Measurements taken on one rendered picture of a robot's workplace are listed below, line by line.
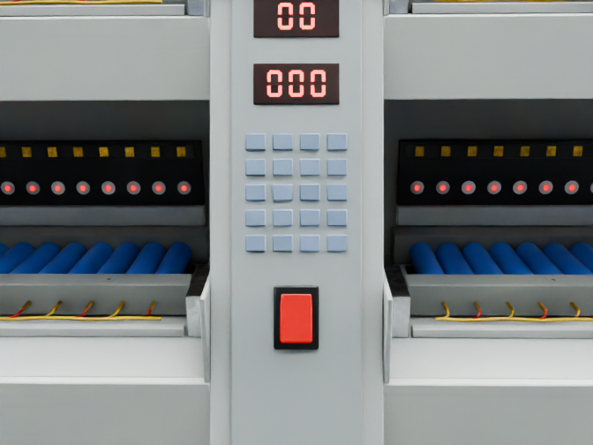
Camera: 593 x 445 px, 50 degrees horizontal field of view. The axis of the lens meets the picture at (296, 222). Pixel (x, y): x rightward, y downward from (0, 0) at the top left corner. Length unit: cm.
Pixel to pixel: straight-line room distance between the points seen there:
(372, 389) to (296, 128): 15
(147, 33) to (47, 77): 6
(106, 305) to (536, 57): 30
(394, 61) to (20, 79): 21
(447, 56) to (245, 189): 13
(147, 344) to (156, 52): 17
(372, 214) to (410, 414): 11
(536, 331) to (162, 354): 23
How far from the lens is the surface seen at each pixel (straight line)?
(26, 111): 60
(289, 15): 36
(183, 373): 37
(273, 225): 34
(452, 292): 42
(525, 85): 38
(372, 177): 35
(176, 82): 37
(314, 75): 35
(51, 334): 43
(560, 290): 44
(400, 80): 37
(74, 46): 38
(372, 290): 35
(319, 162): 34
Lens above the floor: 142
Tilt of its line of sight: level
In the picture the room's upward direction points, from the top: straight up
